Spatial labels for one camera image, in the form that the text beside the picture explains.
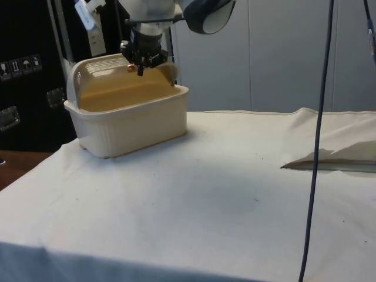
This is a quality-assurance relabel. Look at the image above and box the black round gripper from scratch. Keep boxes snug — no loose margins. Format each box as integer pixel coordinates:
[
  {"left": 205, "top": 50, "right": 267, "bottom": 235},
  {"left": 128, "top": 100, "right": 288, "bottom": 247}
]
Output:
[{"left": 121, "top": 26, "right": 169, "bottom": 77}]

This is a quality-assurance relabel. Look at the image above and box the black cable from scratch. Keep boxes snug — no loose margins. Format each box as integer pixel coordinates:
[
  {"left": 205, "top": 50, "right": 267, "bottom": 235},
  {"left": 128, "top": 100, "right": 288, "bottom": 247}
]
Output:
[
  {"left": 297, "top": 0, "right": 336, "bottom": 282},
  {"left": 362, "top": 0, "right": 376, "bottom": 65}
]

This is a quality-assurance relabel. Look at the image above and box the black cabinet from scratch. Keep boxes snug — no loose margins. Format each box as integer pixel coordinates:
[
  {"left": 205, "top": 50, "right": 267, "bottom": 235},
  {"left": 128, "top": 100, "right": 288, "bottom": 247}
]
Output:
[{"left": 0, "top": 0, "right": 174, "bottom": 153}]

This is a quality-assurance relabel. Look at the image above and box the cream box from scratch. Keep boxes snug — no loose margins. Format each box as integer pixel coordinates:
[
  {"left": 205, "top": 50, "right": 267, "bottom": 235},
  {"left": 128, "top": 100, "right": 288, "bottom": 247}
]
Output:
[{"left": 63, "top": 85, "right": 190, "bottom": 160}]

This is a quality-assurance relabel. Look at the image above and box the rounded box lid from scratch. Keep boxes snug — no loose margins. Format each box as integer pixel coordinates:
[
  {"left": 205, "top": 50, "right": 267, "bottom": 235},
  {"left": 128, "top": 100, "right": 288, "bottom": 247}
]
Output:
[{"left": 66, "top": 53, "right": 180, "bottom": 107}]

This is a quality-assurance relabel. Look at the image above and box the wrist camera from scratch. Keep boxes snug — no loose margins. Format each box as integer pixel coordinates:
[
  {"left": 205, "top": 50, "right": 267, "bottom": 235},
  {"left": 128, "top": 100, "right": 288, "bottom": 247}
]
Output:
[{"left": 73, "top": 0, "right": 105, "bottom": 57}]

